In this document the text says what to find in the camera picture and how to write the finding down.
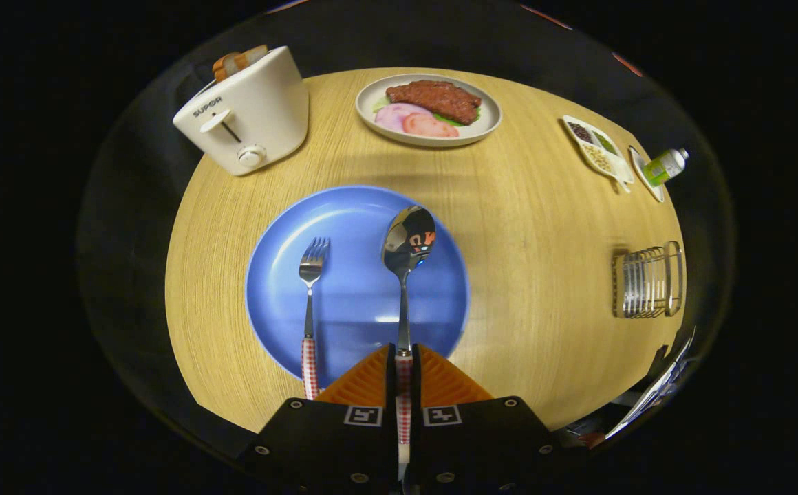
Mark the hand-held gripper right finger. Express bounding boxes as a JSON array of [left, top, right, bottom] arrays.
[[409, 344, 558, 495]]

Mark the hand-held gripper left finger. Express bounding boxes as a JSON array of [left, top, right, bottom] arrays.
[[237, 344, 400, 495]]

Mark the fork with checkered handle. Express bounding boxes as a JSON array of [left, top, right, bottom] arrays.
[[299, 237, 331, 401]]

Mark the spoon with checkered handle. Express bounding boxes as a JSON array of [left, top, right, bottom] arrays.
[[382, 205, 437, 482]]

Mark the blue plate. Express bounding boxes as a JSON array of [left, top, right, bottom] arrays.
[[245, 184, 471, 389]]

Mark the red tomato slice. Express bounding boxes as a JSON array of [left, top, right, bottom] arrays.
[[402, 112, 460, 138]]

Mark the green lettuce leaf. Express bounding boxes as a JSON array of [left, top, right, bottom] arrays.
[[374, 96, 482, 127]]

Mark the white plate with meat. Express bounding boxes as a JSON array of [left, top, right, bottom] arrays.
[[355, 73, 503, 149]]

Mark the pink ham slice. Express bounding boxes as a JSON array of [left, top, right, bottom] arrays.
[[374, 103, 434, 133]]

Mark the brown steak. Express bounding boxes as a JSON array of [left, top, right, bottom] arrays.
[[385, 80, 482, 126]]

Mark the white divided dish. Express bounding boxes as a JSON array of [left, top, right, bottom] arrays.
[[563, 115, 635, 193]]

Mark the white square coaster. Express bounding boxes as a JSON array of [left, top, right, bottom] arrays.
[[629, 145, 666, 204]]

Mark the white toaster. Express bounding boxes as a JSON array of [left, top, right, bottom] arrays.
[[172, 45, 310, 177]]

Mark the green label bottle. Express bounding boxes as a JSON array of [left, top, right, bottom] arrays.
[[642, 148, 690, 188]]

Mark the metal wire basket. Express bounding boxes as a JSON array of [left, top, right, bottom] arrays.
[[611, 241, 685, 319]]

